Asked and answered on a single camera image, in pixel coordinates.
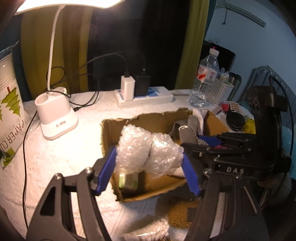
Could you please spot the pink handled utility knife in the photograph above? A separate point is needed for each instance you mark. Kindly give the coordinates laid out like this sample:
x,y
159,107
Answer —
x,y
217,110

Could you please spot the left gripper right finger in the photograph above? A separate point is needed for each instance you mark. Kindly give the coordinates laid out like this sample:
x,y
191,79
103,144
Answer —
x,y
242,218

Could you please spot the yellow curtain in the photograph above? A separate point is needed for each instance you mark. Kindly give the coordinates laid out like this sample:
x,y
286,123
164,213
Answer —
x,y
199,14

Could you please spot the brown fuzzy pouch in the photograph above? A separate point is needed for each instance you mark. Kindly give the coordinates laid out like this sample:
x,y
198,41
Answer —
x,y
182,213

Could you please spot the white table cloth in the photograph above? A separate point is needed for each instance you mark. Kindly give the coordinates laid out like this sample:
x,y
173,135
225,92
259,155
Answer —
x,y
24,180

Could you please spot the white desk lamp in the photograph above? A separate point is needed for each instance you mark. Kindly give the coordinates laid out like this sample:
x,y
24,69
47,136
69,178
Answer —
x,y
56,115

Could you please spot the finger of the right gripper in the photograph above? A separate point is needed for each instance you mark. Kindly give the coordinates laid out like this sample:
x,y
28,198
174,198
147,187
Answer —
x,y
210,140

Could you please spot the clear plastic water bottle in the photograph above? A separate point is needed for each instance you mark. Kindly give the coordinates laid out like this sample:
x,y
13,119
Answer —
x,y
207,72

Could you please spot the white usb charger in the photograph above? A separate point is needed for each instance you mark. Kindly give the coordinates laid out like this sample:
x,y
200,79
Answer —
x,y
127,88

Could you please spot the cotton swab bag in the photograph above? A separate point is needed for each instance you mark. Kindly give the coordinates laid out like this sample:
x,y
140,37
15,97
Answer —
x,y
157,229

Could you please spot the white perforated plastic basket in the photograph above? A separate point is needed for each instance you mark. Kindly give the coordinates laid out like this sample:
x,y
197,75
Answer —
x,y
219,92

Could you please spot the white wall air conditioner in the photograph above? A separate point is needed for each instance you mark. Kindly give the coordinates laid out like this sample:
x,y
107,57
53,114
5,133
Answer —
x,y
246,14

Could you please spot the black round lid stack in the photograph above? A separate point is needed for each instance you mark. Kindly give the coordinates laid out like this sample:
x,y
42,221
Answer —
x,y
235,120

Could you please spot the clear bubble wrap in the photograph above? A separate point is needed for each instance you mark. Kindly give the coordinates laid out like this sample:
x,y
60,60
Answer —
x,y
140,150

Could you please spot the yellow plastic bag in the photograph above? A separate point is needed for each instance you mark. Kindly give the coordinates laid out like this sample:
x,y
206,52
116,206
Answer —
x,y
249,126

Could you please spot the brown cardboard box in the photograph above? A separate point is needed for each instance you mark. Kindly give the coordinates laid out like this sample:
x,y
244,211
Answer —
x,y
141,186

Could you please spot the black computer monitor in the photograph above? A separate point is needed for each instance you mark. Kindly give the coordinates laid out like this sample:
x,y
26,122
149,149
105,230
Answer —
x,y
225,58

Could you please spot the white power strip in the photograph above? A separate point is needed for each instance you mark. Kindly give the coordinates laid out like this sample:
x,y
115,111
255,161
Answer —
x,y
155,95

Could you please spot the grey padded headboard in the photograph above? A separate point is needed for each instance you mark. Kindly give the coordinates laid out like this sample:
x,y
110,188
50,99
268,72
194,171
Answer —
x,y
260,76

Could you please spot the black power adapter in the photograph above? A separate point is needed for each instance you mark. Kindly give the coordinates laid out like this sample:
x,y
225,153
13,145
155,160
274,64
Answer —
x,y
142,82

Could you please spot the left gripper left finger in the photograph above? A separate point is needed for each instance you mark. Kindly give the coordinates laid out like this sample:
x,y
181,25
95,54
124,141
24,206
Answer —
x,y
53,218

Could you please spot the white paper cup pack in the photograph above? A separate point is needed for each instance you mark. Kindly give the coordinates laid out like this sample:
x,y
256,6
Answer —
x,y
14,119

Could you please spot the stainless steel tumbler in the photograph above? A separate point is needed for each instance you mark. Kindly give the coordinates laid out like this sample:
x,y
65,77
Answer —
x,y
235,80

